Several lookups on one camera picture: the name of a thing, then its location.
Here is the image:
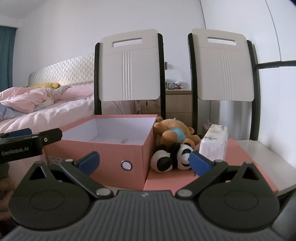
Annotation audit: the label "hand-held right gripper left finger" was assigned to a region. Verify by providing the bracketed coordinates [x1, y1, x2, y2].
[28, 151, 114, 199]

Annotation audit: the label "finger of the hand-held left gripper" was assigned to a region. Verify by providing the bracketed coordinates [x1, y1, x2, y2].
[38, 128, 63, 146]
[0, 128, 33, 139]

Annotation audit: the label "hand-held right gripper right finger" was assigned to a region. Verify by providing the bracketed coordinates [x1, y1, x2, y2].
[175, 150, 261, 200]

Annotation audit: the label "pink storage box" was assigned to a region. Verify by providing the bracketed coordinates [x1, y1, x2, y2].
[44, 114, 158, 191]

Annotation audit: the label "white tissue pack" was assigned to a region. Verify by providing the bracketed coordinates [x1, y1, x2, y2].
[199, 124, 229, 162]

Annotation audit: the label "panda plush toy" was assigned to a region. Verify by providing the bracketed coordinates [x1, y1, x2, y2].
[150, 142, 195, 173]

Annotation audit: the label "brown bear plush toy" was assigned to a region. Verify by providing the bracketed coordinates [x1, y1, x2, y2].
[153, 117, 201, 151]

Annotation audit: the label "pink cardboard box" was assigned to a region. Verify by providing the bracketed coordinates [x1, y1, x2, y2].
[144, 138, 279, 197]

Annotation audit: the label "pink bed sheet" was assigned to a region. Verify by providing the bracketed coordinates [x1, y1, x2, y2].
[0, 97, 95, 135]

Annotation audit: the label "grey blue cloth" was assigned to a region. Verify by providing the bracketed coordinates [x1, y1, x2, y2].
[0, 104, 12, 121]

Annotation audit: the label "pink duvet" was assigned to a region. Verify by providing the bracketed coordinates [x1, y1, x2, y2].
[0, 87, 56, 114]

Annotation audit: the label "pink ruffled pillow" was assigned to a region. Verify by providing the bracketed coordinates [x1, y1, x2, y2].
[54, 83, 95, 102]

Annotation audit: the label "yellow plush toy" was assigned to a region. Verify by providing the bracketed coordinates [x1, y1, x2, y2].
[28, 82, 61, 90]

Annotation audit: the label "wooden nightstand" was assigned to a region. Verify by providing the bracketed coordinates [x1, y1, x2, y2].
[133, 89, 193, 127]

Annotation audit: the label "teal curtain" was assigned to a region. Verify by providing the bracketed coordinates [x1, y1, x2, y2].
[0, 25, 17, 92]

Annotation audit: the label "small nightstand trinkets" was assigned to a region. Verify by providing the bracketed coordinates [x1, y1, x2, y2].
[165, 80, 184, 90]

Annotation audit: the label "black horizontal bar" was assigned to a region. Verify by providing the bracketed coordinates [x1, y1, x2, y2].
[255, 60, 296, 70]

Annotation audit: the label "white chair with black frame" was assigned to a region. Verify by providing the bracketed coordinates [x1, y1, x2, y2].
[187, 28, 260, 141]
[94, 28, 166, 121]

